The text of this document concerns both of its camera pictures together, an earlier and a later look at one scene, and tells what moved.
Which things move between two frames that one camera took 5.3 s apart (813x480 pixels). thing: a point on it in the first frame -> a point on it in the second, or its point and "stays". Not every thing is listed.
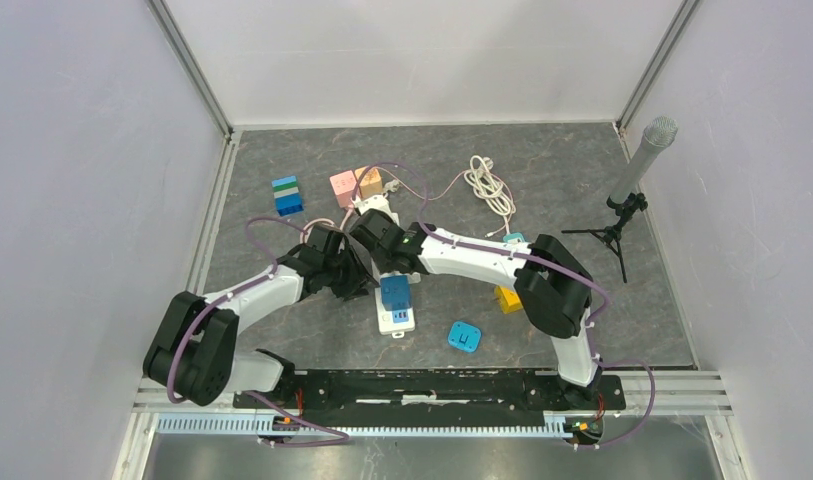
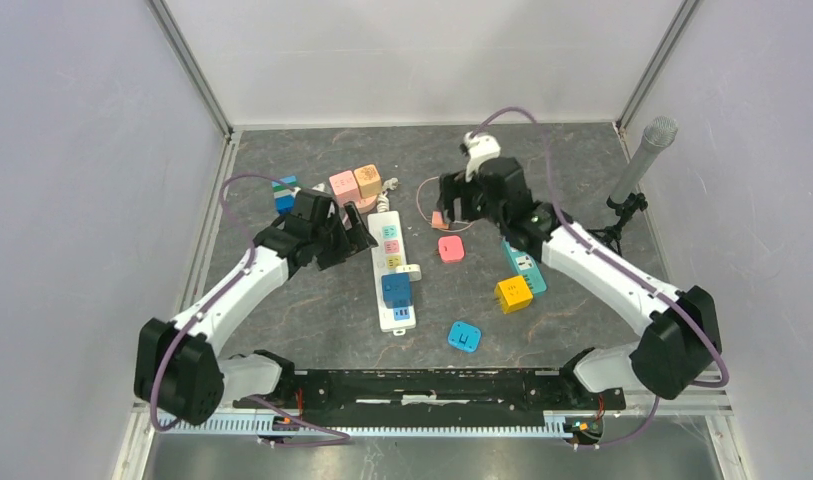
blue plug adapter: x=464 y=336 stays
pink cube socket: x=343 y=185 stays
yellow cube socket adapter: x=508 y=300 stays
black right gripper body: x=381 y=262 -> x=473 y=204
